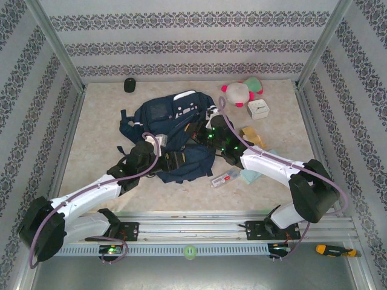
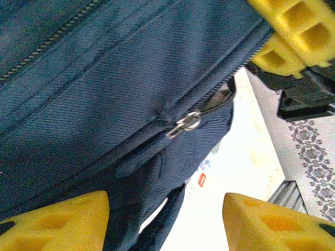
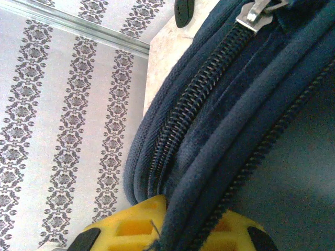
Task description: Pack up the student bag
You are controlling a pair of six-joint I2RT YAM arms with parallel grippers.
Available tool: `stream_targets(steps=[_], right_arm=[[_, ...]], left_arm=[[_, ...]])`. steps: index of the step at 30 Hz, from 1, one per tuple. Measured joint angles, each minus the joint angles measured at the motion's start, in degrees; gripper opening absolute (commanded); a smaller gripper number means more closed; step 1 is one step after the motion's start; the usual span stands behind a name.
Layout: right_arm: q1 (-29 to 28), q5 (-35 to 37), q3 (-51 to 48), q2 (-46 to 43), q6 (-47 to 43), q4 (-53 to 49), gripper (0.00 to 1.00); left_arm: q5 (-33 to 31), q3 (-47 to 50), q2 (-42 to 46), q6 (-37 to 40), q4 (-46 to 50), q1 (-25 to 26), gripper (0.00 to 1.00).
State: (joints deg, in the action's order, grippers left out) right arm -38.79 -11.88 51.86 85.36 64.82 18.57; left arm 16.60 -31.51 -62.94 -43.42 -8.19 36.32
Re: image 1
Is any navy blue backpack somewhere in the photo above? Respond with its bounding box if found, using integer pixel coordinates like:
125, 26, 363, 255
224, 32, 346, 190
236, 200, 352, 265
117, 89, 234, 184

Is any teal cloth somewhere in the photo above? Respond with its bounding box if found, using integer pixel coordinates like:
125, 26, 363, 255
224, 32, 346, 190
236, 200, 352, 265
239, 168, 262, 184

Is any tan cardboard object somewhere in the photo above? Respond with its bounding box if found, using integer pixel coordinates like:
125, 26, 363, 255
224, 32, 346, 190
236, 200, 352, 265
239, 126, 269, 148

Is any clear package with red label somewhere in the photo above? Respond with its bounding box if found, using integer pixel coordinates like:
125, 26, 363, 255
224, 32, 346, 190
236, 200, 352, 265
210, 169, 240, 190

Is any white pink green plush toy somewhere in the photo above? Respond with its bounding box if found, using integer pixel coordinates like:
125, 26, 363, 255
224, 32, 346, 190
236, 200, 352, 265
221, 76, 264, 109

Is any small white box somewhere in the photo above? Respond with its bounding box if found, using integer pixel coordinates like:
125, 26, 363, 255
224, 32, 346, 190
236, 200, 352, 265
247, 99, 271, 121

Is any green tape roll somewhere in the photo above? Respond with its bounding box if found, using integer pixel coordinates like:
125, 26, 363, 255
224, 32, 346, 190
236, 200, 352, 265
183, 245, 198, 260

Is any left controller board green light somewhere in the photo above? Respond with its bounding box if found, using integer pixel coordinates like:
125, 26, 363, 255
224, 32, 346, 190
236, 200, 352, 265
99, 245, 125, 256

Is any right controller board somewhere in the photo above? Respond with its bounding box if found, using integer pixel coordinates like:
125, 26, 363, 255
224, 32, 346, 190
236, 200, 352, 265
268, 245, 291, 258

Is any yellow black utility knife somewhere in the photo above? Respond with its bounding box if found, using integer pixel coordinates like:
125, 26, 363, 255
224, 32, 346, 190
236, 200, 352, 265
315, 244, 362, 259

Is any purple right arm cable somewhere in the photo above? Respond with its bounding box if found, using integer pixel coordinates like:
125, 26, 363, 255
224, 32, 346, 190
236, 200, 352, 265
218, 95, 344, 262

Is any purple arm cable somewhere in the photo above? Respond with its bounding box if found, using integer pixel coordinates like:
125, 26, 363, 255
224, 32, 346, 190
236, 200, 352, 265
28, 131, 161, 269
218, 95, 344, 262

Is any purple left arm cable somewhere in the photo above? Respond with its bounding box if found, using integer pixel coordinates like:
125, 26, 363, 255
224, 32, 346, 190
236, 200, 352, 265
28, 131, 161, 269

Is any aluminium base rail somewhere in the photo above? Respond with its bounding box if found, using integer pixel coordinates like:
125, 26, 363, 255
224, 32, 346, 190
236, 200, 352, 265
59, 210, 358, 242

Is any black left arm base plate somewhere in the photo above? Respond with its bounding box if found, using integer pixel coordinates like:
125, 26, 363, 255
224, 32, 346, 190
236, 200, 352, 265
84, 221, 140, 242

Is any aluminium side rail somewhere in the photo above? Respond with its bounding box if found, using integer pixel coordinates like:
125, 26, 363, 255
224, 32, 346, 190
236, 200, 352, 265
293, 86, 376, 290
45, 87, 87, 212

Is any grey slotted cable duct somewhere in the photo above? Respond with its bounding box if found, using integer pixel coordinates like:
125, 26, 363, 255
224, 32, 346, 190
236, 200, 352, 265
56, 243, 293, 257

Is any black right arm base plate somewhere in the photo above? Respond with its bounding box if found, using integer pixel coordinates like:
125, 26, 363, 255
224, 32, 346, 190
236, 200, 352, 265
238, 219, 302, 242

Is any aluminium frame post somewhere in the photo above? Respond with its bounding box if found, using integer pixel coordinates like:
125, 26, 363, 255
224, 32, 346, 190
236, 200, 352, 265
296, 0, 354, 90
25, 0, 86, 91

